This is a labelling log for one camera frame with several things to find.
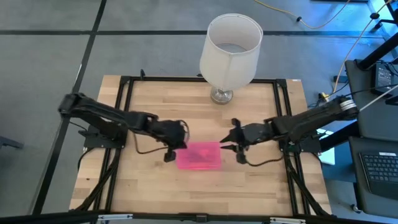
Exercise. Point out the black power adapter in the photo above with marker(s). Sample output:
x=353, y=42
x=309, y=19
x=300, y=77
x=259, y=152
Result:
x=382, y=77

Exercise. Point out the grey chair base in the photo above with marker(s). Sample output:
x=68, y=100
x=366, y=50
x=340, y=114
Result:
x=9, y=143

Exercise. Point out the black tripod base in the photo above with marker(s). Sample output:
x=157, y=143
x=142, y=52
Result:
x=387, y=21

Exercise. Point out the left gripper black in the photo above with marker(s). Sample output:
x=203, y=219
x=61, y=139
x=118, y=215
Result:
x=169, y=133

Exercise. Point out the black rig crossbeam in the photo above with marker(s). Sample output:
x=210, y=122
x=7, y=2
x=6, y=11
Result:
x=62, y=217

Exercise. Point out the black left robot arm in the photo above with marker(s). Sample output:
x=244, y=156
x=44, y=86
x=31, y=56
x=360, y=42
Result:
x=102, y=115

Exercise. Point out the black diagonal stand beam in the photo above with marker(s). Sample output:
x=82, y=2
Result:
x=379, y=53

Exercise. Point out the black keyboard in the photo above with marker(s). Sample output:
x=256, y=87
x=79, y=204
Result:
x=382, y=168

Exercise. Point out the table lamp with white shade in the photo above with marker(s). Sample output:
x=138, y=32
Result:
x=230, y=62

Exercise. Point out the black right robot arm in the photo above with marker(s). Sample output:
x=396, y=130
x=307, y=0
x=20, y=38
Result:
x=311, y=119

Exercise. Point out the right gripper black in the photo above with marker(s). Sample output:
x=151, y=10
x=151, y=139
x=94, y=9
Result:
x=255, y=133

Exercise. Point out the dark grey side desk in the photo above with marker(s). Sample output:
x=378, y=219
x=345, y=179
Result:
x=367, y=121

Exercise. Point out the black aluminium table frame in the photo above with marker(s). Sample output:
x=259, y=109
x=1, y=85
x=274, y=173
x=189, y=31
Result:
x=155, y=79

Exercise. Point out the white rod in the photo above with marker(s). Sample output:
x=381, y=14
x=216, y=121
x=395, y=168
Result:
x=379, y=101

